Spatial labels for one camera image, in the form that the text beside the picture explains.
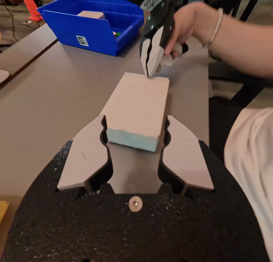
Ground white bracelet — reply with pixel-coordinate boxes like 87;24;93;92
203;7;224;49

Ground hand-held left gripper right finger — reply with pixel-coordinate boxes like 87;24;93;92
158;115;214;196

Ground person's right hand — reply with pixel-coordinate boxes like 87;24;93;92
164;2;222;60

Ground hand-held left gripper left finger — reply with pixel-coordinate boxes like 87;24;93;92
57;115;113;192

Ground white cardboard mailer box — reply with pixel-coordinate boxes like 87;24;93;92
76;11;106;21
99;72;170;152

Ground orange traffic cone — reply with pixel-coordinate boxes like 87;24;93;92
18;0;44;22

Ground blue plastic bin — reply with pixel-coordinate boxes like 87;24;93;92
37;0;144;57

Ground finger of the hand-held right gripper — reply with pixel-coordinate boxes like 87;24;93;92
147;25;165;77
140;39;153;75

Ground person's white shirt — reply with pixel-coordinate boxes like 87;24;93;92
224;107;273;258

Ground yellow plastic bin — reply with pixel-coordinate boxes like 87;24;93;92
0;201;10;224

